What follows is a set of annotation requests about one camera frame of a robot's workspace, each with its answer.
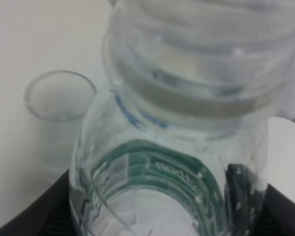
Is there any clear bottle with green label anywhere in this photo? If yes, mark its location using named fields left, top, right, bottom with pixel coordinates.
left=69, top=0, right=295, bottom=236

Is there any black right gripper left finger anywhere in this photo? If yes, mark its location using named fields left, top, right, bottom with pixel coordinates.
left=0, top=172, right=76, bottom=236

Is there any tall clear drinking glass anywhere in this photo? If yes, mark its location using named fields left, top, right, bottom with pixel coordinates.
left=24, top=70, right=97, bottom=183

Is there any blue and white paper cup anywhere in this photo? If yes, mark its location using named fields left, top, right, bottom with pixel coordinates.
left=267, top=117, right=295, bottom=208

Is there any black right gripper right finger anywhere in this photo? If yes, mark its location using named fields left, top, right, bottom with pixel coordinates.
left=226, top=164, right=295, bottom=236

